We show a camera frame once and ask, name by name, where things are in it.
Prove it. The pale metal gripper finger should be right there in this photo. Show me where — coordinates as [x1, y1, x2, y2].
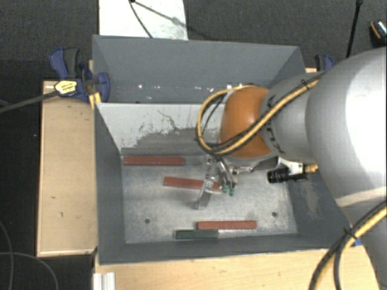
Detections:
[192, 181, 212, 210]
[200, 182, 216, 210]

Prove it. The red-brown flat block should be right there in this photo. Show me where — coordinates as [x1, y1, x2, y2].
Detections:
[163, 176, 224, 192]
[123, 156, 186, 167]
[196, 220, 258, 231]

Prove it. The dark green flat block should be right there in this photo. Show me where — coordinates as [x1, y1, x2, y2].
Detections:
[175, 229, 220, 240]

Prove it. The grey metal bin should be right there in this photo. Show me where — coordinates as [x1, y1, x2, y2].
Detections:
[91, 34, 353, 265]

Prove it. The pale wood flat board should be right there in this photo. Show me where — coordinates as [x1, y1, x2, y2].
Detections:
[36, 80, 99, 258]

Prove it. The black cylinder on white bracket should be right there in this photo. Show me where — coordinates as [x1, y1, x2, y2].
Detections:
[267, 157, 319, 184]

